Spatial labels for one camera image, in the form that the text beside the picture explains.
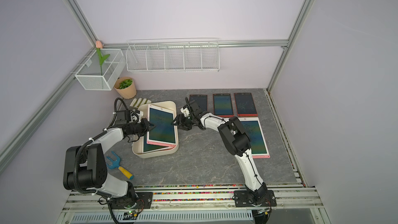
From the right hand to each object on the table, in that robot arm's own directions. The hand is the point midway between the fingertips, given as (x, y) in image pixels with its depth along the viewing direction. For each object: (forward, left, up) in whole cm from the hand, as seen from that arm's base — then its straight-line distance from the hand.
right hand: (172, 124), depth 93 cm
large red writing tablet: (+20, -33, -8) cm, 40 cm away
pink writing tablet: (-2, +6, -6) cm, 9 cm away
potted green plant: (+29, +37, +5) cm, 47 cm away
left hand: (-2, +9, +3) cm, 9 cm away
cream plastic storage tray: (-14, +16, +6) cm, 22 cm away
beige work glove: (+23, +30, -6) cm, 38 cm away
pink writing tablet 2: (-12, +14, -8) cm, 20 cm away
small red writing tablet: (+20, -49, -7) cm, 54 cm away
